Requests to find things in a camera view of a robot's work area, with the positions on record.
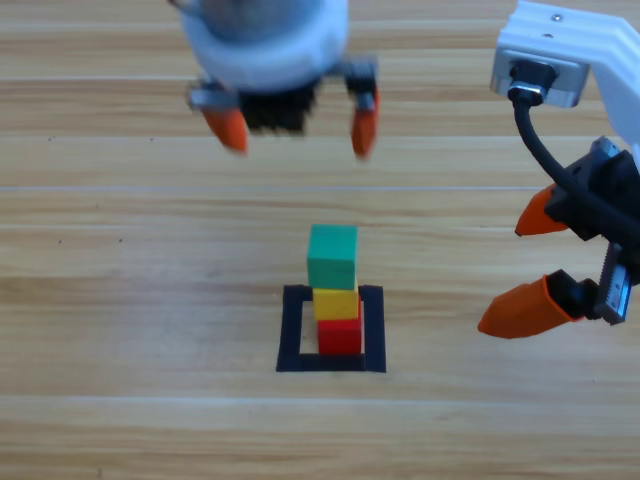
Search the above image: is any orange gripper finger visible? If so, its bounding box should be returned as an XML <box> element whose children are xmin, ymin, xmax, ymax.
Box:
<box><xmin>477</xmin><ymin>269</ymin><xmax>601</xmax><ymax>340</ymax></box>

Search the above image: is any red wooden block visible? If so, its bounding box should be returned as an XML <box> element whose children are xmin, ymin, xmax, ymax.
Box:
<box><xmin>316</xmin><ymin>299</ymin><xmax>364</xmax><ymax>357</ymax></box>

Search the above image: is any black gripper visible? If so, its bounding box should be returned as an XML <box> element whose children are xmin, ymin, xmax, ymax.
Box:
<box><xmin>514</xmin><ymin>135</ymin><xmax>640</xmax><ymax>326</ymax></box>
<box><xmin>187</xmin><ymin>58</ymin><xmax>382</xmax><ymax>161</ymax></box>

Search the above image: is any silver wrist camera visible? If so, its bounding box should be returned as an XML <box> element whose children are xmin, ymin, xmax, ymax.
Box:
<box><xmin>489</xmin><ymin>47</ymin><xmax>591</xmax><ymax>109</ymax></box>

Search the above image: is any black tape square outline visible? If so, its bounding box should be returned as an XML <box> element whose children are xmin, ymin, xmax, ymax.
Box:
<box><xmin>275</xmin><ymin>283</ymin><xmax>388</xmax><ymax>375</ymax></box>

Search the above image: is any yellow wooden block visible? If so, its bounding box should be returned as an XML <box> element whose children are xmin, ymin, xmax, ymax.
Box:
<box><xmin>312</xmin><ymin>287</ymin><xmax>361</xmax><ymax>322</ymax></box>

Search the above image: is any green wooden block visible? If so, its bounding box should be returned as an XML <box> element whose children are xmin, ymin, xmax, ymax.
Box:
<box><xmin>306</xmin><ymin>223</ymin><xmax>360</xmax><ymax>291</ymax></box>

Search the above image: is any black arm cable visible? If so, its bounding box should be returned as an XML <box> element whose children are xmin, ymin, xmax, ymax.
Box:
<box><xmin>507</xmin><ymin>59</ymin><xmax>640</xmax><ymax>241</ymax></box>

